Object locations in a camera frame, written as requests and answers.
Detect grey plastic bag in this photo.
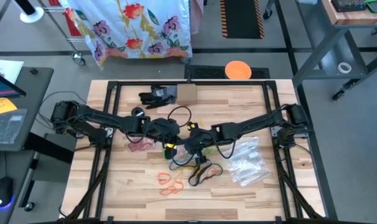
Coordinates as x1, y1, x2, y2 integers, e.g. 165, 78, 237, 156
0, 108, 28, 144

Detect wooden top workbench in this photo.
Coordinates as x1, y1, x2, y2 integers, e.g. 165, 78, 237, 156
292, 0, 377, 100

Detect orange bowl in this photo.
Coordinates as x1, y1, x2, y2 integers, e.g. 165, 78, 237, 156
225, 60, 253, 80

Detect pale pink cloth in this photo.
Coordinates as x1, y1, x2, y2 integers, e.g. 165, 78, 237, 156
190, 0, 205, 34

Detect hazard striped floor mat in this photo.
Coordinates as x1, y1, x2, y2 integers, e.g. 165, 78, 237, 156
221, 0, 266, 40

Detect brown cardboard box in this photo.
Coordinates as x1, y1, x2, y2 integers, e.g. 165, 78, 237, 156
177, 83, 198, 106

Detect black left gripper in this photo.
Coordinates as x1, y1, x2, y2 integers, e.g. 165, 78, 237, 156
147, 117, 187, 161

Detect wide black rubber band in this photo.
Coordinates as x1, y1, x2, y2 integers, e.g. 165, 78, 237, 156
194, 161, 224, 185
168, 154, 208, 173
188, 160, 212, 187

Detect black work gloves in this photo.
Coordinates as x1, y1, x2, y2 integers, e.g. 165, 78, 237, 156
138, 85, 179, 110

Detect black computer mouse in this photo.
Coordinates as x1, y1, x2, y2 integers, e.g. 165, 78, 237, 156
0, 176, 15, 210

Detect computer monitor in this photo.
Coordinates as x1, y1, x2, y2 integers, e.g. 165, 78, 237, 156
0, 67, 27, 100

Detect white paper sheet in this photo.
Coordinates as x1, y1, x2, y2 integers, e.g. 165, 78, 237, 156
0, 58, 24, 84

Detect grey cart leg with caster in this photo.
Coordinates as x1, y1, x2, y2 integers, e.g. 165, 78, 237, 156
263, 0, 277, 20

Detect green rubber band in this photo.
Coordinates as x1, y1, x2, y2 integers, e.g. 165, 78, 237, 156
203, 146, 220, 157

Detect floral print curtain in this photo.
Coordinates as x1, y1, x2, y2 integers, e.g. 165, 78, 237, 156
59, 0, 193, 68

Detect yellow sticky note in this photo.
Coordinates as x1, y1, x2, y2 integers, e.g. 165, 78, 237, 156
0, 97, 18, 115

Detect white tape roll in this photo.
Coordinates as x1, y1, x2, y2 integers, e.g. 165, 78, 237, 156
337, 62, 353, 75

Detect floral fabric backdrop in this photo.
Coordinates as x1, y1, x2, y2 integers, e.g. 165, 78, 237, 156
39, 0, 192, 66

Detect white round pedestal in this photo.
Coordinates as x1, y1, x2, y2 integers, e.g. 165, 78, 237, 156
13, 0, 45, 24

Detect orange rubber band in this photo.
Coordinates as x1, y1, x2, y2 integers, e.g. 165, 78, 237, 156
159, 180, 185, 197
193, 167, 219, 179
157, 172, 172, 186

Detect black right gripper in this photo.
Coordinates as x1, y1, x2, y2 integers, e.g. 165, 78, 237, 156
183, 122, 222, 164

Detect dark grey desk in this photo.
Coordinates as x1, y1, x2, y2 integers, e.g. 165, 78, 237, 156
0, 66, 77, 213

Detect black keyboard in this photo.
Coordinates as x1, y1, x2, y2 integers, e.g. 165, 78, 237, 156
330, 0, 368, 13

